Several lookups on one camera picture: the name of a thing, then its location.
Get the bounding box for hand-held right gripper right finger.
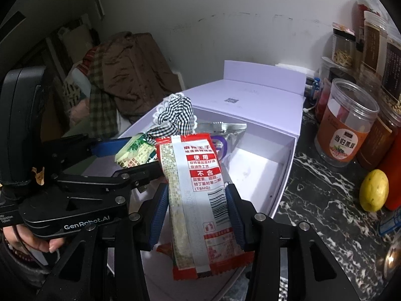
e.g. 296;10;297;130
224;183;361;301

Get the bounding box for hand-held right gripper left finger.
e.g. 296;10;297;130
34;182;170;301

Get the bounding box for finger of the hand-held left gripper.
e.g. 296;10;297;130
41;134;132;174
58;161;166;205

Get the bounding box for green snack packet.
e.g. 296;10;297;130
115;133;158;168

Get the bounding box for red white snack packet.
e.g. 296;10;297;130
156;133;255;280

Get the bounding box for lavender gift box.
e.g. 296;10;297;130
61;59;306;301

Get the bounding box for person's left forearm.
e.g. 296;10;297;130
0;226;57;289

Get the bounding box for person's left hand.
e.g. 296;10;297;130
2;224;66;253

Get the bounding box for cream fuzzy blanket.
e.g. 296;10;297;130
63;69;91;116

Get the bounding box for black white checkered scrunchie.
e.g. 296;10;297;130
147;93;198;143

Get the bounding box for silver purple snack packet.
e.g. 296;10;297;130
196;122;248;170

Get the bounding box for brown jacket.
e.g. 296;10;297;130
102;31;182;124

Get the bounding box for tall cardboard sheet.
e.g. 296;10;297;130
58;25;94;63

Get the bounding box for clear jar orange label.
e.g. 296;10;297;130
314;78;380;168

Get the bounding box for yellow lemon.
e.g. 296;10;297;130
359;169;389;212

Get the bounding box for small red contents jar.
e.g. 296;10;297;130
315;78;333;123

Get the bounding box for small blue object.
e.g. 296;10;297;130
311;80;322;105

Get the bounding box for blue packet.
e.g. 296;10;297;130
377;208;401;237

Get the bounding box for amber plastic jar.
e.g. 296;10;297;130
356;113;399;170

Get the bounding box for red plastic bottle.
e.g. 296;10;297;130
377;149;401;211

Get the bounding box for metal can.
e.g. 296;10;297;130
384;241;401;276

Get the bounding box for clear plastic jar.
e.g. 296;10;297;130
320;56;350;84

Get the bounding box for nut jar dark lid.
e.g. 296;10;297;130
331;23;357;69

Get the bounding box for tall jar red contents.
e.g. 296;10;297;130
355;0;376;52

